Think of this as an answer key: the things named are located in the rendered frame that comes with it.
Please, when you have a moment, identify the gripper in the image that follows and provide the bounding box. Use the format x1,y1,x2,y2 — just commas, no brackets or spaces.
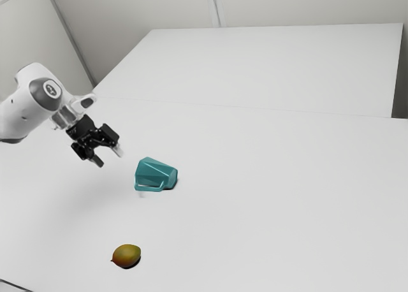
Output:
66,114,125,169

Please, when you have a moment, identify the teal faceted mug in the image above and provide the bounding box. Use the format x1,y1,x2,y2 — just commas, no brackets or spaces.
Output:
133,156,179,193

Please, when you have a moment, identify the green orange mango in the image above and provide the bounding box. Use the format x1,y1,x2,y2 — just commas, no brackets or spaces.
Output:
110,243,142,269

